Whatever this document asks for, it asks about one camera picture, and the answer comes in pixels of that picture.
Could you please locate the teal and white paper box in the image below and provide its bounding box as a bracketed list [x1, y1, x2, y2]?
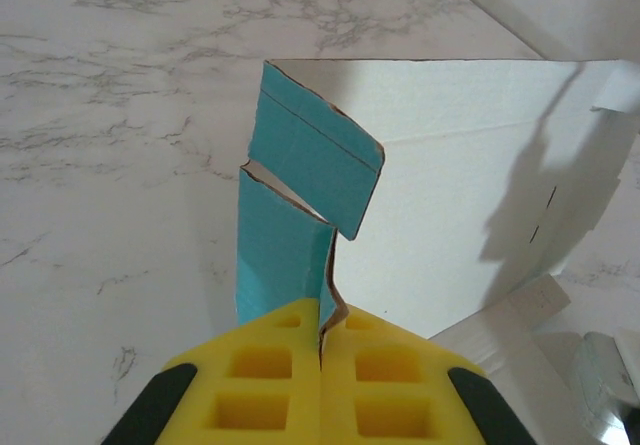
[232, 57, 640, 445]

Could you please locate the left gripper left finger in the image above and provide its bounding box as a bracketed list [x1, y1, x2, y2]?
[99, 297, 321, 445]

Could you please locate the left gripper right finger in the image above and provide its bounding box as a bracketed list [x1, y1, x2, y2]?
[319, 309, 539, 445]

